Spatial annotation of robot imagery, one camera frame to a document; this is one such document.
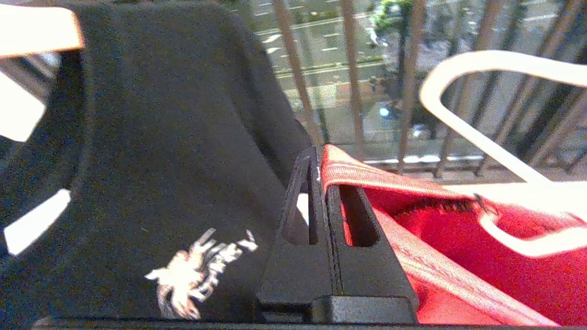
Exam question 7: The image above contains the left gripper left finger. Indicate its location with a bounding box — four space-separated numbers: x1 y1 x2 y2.
256 146 334 308

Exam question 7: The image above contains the red garment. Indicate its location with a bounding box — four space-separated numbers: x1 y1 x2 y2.
320 143 587 327

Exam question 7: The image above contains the metal balcony railing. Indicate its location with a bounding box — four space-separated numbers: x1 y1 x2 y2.
271 0 587 180

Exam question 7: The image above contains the black garment with white print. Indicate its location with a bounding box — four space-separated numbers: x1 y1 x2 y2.
0 2 321 321

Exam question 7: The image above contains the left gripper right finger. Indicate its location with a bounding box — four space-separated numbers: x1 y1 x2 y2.
311 184 419 324

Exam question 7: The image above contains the white plastic hanger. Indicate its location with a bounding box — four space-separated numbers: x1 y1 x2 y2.
0 6 86 59
419 50 587 258

